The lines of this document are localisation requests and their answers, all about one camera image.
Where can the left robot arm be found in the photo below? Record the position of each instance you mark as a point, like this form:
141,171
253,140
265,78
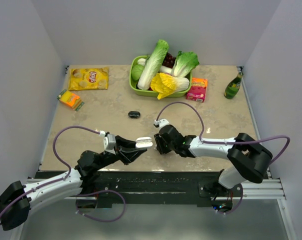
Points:
19,200

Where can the white radish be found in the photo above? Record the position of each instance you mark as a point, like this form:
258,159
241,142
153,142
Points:
163,69

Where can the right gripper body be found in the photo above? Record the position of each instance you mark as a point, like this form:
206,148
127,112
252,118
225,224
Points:
164,148

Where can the green glass bottle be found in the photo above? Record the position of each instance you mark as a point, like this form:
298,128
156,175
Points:
233,87

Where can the green leafy lettuce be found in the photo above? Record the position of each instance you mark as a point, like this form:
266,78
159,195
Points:
184,63

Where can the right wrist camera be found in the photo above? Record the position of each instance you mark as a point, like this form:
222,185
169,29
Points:
160,123

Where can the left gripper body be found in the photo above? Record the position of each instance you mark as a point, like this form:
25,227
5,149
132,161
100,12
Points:
123,157

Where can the dark red grapes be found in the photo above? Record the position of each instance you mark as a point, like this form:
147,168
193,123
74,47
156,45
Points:
169,60

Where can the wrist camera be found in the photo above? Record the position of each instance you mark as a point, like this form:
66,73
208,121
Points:
109,142
160,123

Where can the small green cabbage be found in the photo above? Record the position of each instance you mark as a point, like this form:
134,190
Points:
136,72

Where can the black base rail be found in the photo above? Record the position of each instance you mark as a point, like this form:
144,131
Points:
171,188

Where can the green plastic basin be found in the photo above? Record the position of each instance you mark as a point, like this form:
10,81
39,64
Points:
148,93

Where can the white earbud charging case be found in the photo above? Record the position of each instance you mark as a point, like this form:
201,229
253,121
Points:
143,142

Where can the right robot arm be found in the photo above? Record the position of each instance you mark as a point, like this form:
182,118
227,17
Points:
249,161

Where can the yellow napa cabbage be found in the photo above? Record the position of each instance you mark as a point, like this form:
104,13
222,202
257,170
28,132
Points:
166,85

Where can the black earbud charging case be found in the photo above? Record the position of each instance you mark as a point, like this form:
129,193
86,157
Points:
134,114

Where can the yellow orange sponge pack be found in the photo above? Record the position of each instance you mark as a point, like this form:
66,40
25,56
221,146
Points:
70,99

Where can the pink snack box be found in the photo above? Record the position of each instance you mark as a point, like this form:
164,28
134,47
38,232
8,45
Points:
198,89

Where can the yellow chips bag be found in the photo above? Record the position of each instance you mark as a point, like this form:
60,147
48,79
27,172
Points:
81,79

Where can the tall napa cabbage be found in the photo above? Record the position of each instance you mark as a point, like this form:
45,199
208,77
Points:
153,64

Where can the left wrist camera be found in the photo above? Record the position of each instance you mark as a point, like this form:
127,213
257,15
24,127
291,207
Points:
109,142

